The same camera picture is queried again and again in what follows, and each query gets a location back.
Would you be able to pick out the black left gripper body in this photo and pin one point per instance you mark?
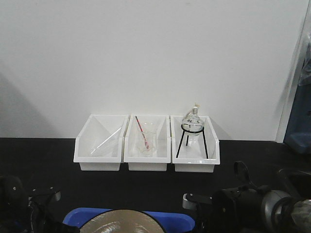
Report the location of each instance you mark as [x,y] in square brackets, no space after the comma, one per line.
[28,212]

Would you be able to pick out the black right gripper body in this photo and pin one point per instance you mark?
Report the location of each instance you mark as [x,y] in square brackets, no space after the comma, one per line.
[233,210]

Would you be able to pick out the blue plastic tray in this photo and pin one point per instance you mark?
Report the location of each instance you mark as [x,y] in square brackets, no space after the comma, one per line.
[172,222]

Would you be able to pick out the beige plate with black rim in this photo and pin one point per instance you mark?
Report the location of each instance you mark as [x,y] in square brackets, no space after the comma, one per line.
[122,221]

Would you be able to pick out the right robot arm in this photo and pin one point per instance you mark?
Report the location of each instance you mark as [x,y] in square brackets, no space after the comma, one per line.
[287,211]

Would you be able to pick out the right white storage bin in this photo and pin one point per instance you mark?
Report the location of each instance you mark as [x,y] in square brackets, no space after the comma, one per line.
[194,153]

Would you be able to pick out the white storage bin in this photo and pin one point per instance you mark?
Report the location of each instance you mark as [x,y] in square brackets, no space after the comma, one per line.
[99,127]
[158,124]
[194,153]

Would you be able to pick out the middle white storage bin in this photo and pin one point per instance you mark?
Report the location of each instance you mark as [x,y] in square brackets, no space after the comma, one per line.
[158,124]

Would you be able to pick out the dark blue machine at right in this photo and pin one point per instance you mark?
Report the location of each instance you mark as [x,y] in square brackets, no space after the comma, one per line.
[298,133]

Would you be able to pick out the round glass flask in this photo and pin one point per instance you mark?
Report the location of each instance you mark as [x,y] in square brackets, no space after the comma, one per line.
[191,121]

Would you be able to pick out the left white storage bin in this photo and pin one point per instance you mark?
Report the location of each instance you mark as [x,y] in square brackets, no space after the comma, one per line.
[99,127]

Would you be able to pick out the glass beaker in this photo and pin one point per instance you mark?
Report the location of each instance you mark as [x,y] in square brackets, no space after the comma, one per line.
[142,151]

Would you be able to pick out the glass stirring rod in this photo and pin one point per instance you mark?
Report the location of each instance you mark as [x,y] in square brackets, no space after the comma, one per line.
[106,147]

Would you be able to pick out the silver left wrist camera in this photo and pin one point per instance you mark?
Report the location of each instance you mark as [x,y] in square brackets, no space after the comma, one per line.
[56,196]

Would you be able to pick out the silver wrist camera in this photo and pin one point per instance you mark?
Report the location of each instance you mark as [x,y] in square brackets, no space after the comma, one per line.
[186,204]
[56,196]

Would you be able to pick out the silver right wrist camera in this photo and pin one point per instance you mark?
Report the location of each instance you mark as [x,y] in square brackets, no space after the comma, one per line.
[186,204]

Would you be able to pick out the black wire tripod stand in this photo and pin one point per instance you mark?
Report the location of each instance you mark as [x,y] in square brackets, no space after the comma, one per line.
[192,133]

